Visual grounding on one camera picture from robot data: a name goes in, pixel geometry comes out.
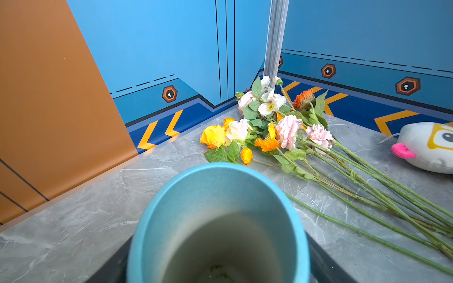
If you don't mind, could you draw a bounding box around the teal cylindrical vase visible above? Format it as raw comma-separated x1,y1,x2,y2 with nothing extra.
126,163,310,283

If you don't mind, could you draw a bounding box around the orange yellow small flower stem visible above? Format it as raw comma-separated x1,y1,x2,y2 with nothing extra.
239,122,390,213

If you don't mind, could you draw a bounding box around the aluminium corner post right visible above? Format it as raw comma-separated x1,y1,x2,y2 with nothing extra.
263,0,290,88

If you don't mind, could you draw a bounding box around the white flower stem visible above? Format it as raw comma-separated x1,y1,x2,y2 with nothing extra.
247,75,330,142

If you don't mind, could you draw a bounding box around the white plush toy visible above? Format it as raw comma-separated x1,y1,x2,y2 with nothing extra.
391,122,453,175

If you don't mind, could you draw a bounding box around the cream pink rose stem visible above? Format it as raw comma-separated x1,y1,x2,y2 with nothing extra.
223,118,252,147

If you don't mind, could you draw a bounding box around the yellow rose stem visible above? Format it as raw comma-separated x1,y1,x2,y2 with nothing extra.
200,125,453,276

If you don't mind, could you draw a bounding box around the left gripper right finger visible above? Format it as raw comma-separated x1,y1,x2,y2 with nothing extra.
306,233,357,283

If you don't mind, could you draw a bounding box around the pink rose spray stem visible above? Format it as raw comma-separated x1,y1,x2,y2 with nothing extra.
237,88,453,232

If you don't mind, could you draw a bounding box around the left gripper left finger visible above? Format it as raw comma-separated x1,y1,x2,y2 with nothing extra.
86,237,132,283

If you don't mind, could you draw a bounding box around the orange gerbera stem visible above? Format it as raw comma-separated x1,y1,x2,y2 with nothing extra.
293,88,328,129

